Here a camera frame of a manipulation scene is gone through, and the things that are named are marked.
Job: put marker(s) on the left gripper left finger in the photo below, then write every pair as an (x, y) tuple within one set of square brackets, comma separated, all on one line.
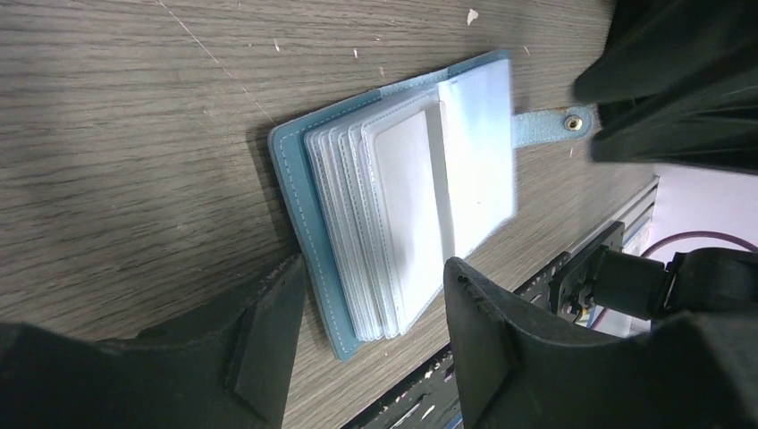
[(225, 364)]

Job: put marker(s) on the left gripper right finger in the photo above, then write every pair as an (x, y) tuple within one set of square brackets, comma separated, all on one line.
[(693, 371)]

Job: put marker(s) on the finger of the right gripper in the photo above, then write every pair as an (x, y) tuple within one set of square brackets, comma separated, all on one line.
[(652, 45), (707, 121)]

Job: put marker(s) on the blue leather card holder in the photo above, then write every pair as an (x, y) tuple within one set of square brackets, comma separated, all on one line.
[(383, 187)]

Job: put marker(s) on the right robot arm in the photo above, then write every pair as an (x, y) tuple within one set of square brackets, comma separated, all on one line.
[(676, 83)]

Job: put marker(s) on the aluminium frame rail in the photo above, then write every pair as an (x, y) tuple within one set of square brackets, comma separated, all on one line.
[(635, 214)]

